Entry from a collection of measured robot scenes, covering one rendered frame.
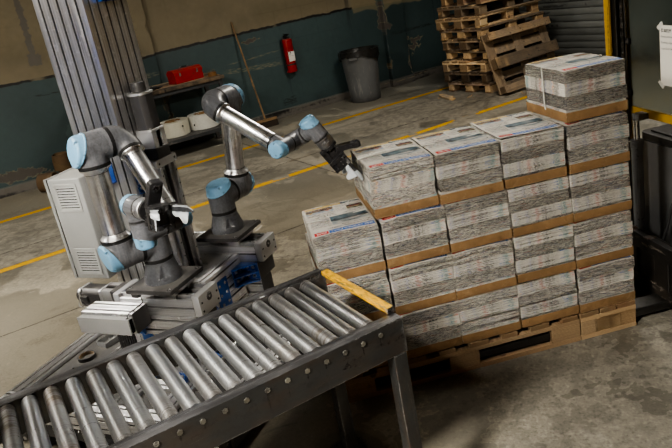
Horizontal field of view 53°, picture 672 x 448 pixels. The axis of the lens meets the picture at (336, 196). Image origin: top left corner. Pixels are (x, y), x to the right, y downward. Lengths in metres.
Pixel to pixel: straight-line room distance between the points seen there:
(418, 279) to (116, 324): 1.27
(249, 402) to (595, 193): 1.88
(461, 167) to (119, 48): 1.48
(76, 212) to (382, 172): 1.32
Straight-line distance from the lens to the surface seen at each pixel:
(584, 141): 3.09
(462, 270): 3.02
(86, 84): 2.85
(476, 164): 2.90
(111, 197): 2.59
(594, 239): 3.26
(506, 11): 9.42
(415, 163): 2.81
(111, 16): 2.87
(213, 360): 2.13
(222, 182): 3.06
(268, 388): 1.96
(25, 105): 8.99
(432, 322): 3.09
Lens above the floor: 1.84
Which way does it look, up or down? 18 degrees down
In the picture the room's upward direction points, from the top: 11 degrees counter-clockwise
